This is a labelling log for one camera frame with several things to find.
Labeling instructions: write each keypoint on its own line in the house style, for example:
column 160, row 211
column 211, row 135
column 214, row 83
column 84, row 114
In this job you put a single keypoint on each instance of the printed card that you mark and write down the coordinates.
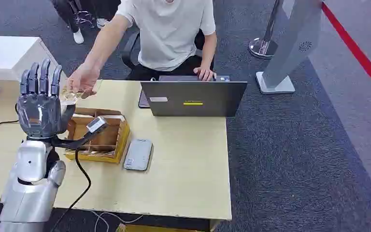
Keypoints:
column 72, row 95

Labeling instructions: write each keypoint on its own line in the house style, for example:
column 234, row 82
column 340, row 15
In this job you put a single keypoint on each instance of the white standing panel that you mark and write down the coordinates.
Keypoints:
column 292, row 41

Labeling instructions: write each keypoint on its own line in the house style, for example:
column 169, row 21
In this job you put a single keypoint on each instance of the dark phone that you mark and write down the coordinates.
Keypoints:
column 143, row 101

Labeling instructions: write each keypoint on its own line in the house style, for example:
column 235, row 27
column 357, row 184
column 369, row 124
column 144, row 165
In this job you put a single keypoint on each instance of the person's right hand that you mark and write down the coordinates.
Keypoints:
column 83, row 78

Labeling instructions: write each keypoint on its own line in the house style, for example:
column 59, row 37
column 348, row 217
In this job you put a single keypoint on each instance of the yellow wooden card box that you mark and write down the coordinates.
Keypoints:
column 120, row 141

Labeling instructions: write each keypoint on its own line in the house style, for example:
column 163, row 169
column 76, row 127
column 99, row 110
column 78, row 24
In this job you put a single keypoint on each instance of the grey laptop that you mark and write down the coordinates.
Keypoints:
column 193, row 97

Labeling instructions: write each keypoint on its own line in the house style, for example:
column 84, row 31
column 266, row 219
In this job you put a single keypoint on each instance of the person's left hand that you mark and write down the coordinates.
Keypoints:
column 204, row 73

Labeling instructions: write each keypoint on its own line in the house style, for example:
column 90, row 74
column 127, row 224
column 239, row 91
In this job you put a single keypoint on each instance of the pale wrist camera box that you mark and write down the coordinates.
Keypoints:
column 97, row 124

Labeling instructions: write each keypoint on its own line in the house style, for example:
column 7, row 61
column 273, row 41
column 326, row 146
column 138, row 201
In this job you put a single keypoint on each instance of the black office chair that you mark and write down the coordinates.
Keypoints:
column 129, row 48

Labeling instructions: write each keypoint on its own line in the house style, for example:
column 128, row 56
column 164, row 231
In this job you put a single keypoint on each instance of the yellow crate edge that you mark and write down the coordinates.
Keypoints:
column 153, row 228

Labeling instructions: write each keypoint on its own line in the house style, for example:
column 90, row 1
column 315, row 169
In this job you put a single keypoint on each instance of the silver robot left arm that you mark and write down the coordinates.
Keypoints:
column 32, row 189

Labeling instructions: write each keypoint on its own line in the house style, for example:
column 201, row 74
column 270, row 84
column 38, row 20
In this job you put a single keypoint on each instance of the red barrier belt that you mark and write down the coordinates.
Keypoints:
column 358, row 52

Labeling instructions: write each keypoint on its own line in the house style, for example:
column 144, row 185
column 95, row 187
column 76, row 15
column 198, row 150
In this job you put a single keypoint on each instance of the black camera bracket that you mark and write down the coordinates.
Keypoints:
column 72, row 143

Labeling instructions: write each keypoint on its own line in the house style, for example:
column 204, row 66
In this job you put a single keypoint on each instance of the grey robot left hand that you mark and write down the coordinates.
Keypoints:
column 40, row 112

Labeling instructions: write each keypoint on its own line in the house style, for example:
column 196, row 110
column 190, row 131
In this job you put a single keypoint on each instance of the white cabinet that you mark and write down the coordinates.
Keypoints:
column 9, row 59

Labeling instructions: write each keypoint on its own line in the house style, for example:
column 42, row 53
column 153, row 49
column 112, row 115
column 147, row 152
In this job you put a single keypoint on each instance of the standing person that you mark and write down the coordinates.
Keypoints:
column 67, row 12

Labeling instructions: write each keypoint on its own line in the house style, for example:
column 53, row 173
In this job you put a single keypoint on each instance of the seated person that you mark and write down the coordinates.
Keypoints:
column 169, row 35

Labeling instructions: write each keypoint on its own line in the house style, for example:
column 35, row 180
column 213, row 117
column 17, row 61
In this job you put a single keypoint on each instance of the chrome stanchion post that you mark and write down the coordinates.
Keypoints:
column 264, row 46

